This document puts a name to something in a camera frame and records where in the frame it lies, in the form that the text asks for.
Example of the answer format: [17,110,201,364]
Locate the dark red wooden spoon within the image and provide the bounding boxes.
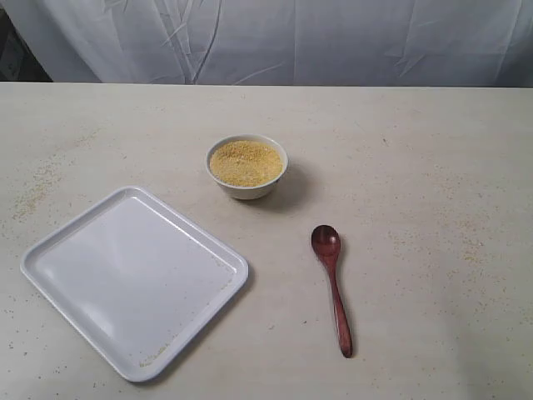
[311,225,353,358]

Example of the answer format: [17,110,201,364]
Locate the tan granulated powder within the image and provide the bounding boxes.
[209,140,283,187]

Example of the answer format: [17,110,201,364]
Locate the white ceramic bowl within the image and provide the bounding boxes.
[206,134,288,200]

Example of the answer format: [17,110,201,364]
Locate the white rectangular plastic tray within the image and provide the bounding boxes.
[21,187,249,383]

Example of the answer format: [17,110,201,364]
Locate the white backdrop cloth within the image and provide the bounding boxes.
[1,1,532,88]

